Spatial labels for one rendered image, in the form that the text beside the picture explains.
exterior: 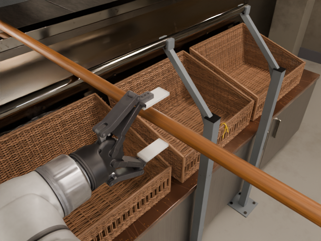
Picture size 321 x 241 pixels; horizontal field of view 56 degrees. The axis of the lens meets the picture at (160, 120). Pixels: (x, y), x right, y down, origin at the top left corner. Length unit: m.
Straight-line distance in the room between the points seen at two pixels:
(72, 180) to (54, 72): 0.81
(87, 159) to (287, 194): 0.32
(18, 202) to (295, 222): 1.77
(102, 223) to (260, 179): 0.65
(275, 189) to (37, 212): 0.36
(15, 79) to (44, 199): 0.78
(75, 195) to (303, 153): 2.14
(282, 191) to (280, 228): 1.47
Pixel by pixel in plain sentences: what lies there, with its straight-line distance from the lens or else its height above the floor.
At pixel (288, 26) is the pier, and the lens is 3.56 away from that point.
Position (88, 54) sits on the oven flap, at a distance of 1.32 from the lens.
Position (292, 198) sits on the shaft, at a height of 1.20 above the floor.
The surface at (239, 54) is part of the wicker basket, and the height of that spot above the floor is 0.66.
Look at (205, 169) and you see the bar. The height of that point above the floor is 0.72.
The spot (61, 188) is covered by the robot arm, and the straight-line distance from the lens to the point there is 0.48.
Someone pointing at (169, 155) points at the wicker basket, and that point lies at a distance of 1.25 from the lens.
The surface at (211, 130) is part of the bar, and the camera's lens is 1.04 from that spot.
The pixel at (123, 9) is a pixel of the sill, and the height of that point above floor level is 1.16.
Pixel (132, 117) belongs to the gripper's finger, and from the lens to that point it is 0.54.
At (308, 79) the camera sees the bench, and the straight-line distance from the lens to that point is 2.19.
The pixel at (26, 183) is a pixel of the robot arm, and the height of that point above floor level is 1.24.
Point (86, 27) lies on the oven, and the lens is 1.28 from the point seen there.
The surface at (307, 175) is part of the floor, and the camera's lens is 2.33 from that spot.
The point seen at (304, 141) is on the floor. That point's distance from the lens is 2.60.
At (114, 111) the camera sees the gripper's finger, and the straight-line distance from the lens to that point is 0.52.
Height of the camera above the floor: 1.58
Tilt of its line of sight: 38 degrees down
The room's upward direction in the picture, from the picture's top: straight up
